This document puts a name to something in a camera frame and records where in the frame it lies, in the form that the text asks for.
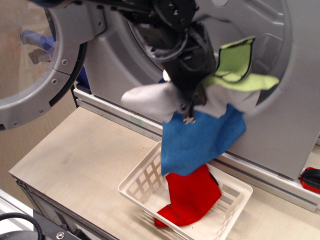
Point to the white felt cloth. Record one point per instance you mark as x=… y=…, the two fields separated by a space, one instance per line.
x=160 y=101

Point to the light blue felt cloth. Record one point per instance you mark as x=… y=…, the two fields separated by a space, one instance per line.
x=186 y=147

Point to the green felt cloth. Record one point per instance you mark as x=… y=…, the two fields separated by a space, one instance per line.
x=233 y=69

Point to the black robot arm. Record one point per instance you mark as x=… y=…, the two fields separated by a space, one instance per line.
x=151 y=58

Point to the red black tool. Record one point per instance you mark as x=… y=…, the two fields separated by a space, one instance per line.
x=310 y=179

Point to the dark blue cloth in drum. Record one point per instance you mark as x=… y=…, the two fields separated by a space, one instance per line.
x=162 y=80

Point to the white plastic laundry basket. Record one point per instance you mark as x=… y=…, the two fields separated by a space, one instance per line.
x=148 y=189

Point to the blue clamp behind door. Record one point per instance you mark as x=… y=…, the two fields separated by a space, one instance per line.
x=45 y=51

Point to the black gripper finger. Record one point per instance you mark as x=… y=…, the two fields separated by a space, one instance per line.
x=200 y=97

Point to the red cloth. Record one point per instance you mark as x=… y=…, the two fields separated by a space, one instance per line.
x=191 y=196

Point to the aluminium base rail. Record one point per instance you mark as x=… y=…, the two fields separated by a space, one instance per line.
x=272 y=182

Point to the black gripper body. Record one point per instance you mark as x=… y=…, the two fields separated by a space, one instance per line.
x=189 y=67

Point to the grey toy washing machine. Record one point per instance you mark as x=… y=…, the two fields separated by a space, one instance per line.
x=283 y=128

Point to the black metal bracket with bolt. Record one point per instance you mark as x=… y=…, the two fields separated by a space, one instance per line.
x=52 y=231

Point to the grey round washer door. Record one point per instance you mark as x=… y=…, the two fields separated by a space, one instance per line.
x=75 y=25

